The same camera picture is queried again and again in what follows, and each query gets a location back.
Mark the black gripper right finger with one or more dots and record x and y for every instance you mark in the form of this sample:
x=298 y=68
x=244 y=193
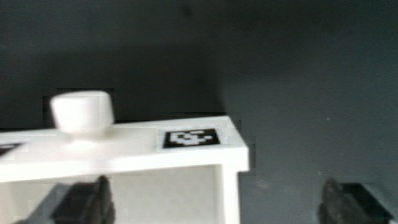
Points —
x=351 y=206

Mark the large white drawer box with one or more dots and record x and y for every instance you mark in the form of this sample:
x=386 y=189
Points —
x=170 y=160

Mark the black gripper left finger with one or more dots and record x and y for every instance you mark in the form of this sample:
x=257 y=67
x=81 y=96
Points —
x=86 y=207

